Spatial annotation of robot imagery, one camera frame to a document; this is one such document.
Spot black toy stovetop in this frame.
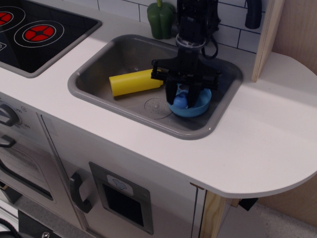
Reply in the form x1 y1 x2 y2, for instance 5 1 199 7
0 0 102 78

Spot black toy faucet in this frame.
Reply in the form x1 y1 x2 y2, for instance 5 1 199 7
245 0 263 29

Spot grey plastic sink basin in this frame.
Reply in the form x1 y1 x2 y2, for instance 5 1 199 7
68 35 243 140

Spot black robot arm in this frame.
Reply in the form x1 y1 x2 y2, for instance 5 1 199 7
151 0 221 108

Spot grey oven door handle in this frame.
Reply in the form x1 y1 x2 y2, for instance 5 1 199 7
0 135 16 148

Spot green toy bell pepper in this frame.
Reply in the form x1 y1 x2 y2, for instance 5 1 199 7
147 0 174 40

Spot blue handled grey spoon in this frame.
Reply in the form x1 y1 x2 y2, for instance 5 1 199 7
173 84 189 109

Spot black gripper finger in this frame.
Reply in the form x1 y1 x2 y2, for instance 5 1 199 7
165 80 177 104
187 85 202 108

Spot blue plastic bowl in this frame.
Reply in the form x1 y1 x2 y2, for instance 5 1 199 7
168 89 211 118

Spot grey oven knob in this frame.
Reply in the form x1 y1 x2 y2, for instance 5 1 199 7
0 104 19 126

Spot light wood side panel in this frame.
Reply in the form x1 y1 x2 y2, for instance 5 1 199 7
251 0 285 82

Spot yellow squeeze bottle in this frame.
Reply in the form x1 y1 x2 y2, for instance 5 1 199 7
109 69 163 97

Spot dark grey cabinet door handle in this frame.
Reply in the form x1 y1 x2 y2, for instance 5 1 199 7
69 173 92 214

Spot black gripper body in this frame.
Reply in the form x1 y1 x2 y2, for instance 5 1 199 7
151 49 221 90

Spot grey ice dispenser panel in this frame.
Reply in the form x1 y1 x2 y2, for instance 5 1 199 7
89 162 154 235

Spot black cable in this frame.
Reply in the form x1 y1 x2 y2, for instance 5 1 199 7
0 217 18 238

